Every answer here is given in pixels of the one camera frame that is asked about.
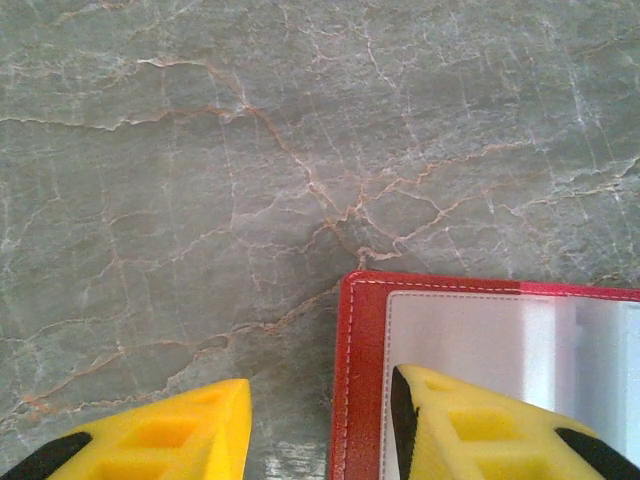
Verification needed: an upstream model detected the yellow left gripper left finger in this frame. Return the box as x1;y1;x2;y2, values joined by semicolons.
0;378;253;480

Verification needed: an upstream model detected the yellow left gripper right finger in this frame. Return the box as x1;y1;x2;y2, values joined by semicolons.
390;363;640;480

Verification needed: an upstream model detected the red leather card holder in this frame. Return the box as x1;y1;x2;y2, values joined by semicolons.
327;269;640;480

